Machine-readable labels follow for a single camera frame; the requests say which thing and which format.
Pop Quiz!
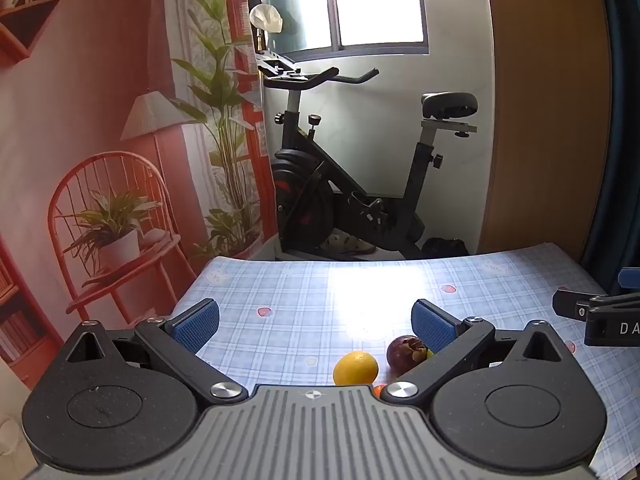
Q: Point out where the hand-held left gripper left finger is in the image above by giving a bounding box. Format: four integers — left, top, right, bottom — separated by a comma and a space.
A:
62, 299, 250, 408

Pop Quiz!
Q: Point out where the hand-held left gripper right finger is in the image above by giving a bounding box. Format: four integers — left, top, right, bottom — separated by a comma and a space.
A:
380, 299, 576, 407

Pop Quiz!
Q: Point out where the yellow lemon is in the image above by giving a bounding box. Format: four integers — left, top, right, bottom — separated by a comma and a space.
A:
333, 351, 379, 387

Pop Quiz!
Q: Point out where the black bag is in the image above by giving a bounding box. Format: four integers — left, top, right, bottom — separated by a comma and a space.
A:
422, 237, 470, 260

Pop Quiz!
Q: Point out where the blue plaid tablecloth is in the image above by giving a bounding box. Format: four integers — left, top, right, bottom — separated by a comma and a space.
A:
165, 242, 640, 480

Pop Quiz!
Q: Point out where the black exercise bike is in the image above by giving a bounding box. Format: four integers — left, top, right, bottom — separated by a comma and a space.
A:
255, 50, 479, 261

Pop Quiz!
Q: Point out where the dark teal curtain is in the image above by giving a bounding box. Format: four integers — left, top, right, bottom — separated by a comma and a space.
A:
580, 0, 640, 297

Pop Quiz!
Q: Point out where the wooden panel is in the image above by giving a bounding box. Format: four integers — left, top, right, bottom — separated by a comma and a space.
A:
477, 0, 614, 264

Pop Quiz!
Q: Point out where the white cloth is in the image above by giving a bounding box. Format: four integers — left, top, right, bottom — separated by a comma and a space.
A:
249, 4, 284, 36

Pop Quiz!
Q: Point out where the window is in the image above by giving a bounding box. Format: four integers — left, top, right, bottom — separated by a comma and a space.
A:
247, 0, 430, 63

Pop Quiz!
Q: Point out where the printed wall tapestry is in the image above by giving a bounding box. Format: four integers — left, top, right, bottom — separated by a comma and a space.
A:
0, 0, 278, 426

